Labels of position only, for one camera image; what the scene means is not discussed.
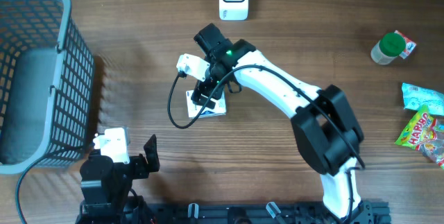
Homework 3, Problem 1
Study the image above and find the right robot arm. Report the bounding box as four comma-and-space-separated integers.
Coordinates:
194, 24, 365, 223

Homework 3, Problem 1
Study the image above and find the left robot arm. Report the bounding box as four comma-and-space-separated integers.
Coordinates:
76, 135, 160, 224

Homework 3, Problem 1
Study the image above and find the white blue cardboard box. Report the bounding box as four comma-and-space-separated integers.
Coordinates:
186, 90, 227, 119

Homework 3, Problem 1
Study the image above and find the grey plastic shopping basket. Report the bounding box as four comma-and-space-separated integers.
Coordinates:
1, 0, 95, 175

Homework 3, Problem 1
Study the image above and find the Haribo gummy candy bag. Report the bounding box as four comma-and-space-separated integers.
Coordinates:
395, 105, 443, 169

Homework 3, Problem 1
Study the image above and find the green lid white jar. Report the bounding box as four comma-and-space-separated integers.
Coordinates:
370, 33, 406, 65

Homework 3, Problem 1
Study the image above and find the light blue tissue pack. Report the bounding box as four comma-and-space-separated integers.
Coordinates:
402, 83, 443, 116

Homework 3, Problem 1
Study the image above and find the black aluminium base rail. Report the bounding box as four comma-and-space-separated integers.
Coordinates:
145, 201, 391, 224

